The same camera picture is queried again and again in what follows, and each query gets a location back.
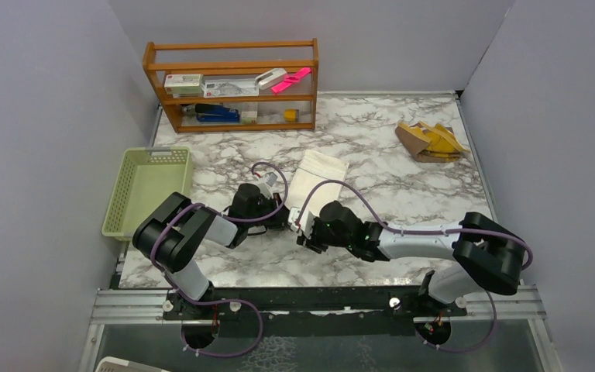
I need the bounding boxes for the brown yellow folded towels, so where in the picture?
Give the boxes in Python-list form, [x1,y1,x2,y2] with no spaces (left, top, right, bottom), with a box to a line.
[394,121,471,163]

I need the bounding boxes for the white towel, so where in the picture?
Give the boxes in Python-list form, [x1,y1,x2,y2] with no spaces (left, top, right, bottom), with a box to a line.
[285,150,349,216]

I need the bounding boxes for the wooden shelf rack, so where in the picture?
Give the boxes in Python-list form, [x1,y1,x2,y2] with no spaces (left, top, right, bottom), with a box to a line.
[142,38,319,134]

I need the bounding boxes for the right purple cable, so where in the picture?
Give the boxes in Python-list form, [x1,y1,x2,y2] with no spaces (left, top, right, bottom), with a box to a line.
[295,179,535,355]

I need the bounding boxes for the pink plastic tool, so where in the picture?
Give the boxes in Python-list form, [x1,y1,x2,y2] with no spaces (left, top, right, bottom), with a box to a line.
[270,67,311,95]

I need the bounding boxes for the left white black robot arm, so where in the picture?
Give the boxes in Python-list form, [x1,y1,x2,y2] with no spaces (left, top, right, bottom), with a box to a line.
[132,183,289,319]

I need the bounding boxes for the white stapler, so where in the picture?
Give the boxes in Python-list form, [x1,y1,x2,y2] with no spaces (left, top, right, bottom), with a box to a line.
[255,67,287,90]

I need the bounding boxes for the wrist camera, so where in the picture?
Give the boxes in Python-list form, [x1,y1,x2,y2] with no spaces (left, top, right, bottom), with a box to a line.
[287,208,315,238]
[256,172,278,198]

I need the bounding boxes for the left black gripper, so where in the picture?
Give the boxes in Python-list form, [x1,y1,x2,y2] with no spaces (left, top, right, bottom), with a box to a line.
[245,191,291,229]

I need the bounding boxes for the white small box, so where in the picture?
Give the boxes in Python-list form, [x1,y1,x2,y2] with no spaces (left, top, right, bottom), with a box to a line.
[239,102,258,124]

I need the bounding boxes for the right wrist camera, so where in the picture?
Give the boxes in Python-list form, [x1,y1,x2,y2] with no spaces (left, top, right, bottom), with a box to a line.
[287,208,315,238]

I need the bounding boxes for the green plastic basket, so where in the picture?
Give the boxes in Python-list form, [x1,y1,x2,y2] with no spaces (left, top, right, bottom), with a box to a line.
[101,146,194,242]

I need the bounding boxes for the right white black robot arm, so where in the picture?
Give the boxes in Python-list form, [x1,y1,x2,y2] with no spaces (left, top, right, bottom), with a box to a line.
[287,201,531,315]

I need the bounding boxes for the blue stapler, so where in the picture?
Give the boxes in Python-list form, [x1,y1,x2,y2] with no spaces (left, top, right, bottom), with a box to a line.
[181,103,240,122]

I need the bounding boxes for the yellow small object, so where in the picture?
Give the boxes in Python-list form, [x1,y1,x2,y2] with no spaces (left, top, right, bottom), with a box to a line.
[284,108,300,122]

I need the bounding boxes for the white flat package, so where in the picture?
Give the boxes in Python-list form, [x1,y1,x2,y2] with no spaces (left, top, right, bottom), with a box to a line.
[202,78,260,98]

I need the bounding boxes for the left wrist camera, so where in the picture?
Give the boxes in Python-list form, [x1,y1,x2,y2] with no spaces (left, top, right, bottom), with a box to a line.
[256,172,278,198]

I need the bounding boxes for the white green box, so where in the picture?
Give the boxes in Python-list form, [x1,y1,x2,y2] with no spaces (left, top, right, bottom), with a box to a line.
[163,74,203,97]

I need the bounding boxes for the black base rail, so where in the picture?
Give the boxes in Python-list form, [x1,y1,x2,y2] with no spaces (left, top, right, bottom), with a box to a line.
[162,285,467,338]

